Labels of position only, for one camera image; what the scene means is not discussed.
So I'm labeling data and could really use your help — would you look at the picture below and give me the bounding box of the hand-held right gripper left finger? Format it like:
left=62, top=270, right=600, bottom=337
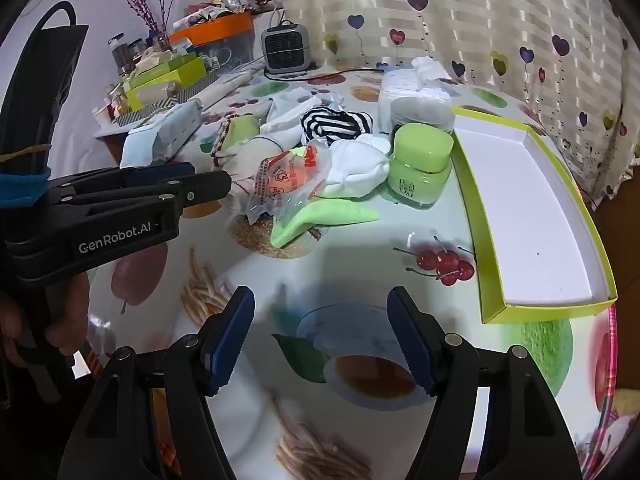
left=57, top=286, right=256, bottom=480

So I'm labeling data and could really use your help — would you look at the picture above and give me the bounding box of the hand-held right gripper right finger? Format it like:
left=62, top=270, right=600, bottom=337
left=387, top=286, right=583, bottom=480

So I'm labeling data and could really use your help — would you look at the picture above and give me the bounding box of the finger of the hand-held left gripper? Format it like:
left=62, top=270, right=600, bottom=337
left=65, top=170, right=232, bottom=212
left=47, top=162, right=197, bottom=197

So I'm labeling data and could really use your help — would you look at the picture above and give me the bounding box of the green towel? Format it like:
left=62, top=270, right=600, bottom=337
left=210, top=115, right=262, bottom=166

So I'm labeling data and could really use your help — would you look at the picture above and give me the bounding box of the smooth light green cloth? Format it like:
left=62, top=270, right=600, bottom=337
left=270, top=197, right=381, bottom=251

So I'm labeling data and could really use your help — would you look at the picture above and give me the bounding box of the green white cardboard box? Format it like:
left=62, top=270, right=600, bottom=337
left=450, top=106, right=619, bottom=325

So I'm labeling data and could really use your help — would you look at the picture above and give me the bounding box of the soft tissue pack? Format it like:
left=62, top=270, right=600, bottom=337
left=377, top=55, right=463, bottom=133

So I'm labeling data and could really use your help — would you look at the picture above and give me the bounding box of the person's left hand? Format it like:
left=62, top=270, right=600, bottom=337
left=0, top=270, right=92, bottom=372

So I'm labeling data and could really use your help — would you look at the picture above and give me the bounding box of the blue wet wipes pack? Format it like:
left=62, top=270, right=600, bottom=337
left=120, top=100, right=203, bottom=169

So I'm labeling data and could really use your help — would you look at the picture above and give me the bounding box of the zigzag pattern tray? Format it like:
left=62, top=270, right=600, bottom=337
left=112, top=72, right=221, bottom=129

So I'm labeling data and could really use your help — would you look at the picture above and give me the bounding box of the fruit print tablecloth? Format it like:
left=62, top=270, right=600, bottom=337
left=87, top=67, right=640, bottom=480

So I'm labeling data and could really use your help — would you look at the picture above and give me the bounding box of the light green cardboard box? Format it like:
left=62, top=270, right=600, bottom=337
left=122, top=72, right=208, bottom=109

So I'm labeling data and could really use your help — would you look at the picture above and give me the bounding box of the clear plastic bag orange print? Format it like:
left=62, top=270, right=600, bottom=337
left=245, top=145, right=333, bottom=224

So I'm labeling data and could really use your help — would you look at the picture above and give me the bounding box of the white paper roll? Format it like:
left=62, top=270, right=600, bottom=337
left=197, top=72, right=257, bottom=111

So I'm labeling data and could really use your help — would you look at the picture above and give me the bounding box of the orange lid storage box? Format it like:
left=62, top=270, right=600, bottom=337
left=167, top=10, right=256, bottom=68

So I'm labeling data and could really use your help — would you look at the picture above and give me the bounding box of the white waffle towel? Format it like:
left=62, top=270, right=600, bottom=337
left=325, top=135, right=392, bottom=200

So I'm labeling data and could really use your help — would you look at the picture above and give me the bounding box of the small grey heater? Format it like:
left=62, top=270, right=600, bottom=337
left=260, top=20, right=319, bottom=76

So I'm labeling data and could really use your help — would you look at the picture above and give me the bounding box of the vase with purple branches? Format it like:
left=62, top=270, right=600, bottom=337
left=105, top=0, right=188, bottom=51

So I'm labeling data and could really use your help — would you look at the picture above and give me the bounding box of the green cream jar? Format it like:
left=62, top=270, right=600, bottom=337
left=385, top=122, right=455, bottom=211

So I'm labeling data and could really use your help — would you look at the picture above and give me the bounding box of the clear plastic jar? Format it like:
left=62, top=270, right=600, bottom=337
left=389, top=96, right=456, bottom=136

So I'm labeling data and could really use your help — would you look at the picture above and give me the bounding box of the heart print curtain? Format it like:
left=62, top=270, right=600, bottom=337
left=270, top=0, right=640, bottom=201

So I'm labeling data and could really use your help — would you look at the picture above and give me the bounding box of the black power cable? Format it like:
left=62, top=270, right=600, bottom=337
left=265, top=62, right=392, bottom=82

